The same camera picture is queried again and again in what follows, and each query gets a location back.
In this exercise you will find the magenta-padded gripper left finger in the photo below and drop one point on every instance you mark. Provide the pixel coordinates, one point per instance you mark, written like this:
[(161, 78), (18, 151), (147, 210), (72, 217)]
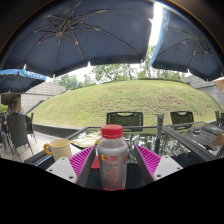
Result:
[(63, 168)]

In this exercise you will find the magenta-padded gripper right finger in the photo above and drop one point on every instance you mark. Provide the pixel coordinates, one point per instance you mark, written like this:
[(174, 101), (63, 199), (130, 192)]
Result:
[(165, 166)]

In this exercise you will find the clear red-capped drink bottle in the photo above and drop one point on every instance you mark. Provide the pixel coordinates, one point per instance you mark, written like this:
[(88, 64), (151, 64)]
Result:
[(112, 160)]

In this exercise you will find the flat round red coaster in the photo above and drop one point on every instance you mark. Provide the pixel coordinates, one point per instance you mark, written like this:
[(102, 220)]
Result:
[(95, 163)]

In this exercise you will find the grey umbrella pole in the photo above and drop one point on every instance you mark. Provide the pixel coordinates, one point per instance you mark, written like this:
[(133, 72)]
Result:
[(159, 133)]

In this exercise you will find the yellow paper sheet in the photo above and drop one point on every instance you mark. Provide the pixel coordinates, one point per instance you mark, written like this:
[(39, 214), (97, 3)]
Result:
[(85, 140)]

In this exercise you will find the dark slatted patio table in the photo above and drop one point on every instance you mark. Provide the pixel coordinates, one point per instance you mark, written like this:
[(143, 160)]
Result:
[(200, 138)]

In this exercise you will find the dark mesh-back patio chair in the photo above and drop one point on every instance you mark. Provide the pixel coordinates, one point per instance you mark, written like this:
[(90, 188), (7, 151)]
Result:
[(182, 117), (125, 119)]

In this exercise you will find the dark wicker patio chair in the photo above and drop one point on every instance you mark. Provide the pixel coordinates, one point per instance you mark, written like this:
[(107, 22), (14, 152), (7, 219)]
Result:
[(31, 125), (17, 131)]

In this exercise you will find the blue umbrella with white lettering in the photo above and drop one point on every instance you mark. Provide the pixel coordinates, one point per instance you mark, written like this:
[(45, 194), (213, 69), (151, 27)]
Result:
[(18, 80)]

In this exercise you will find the navy umbrella with light-blue edge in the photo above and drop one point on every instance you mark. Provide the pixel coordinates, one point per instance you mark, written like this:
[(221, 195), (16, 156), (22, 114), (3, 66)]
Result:
[(190, 46)]

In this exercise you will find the large navy patio umbrella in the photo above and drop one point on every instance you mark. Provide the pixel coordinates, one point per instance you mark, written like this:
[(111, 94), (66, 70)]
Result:
[(76, 33)]

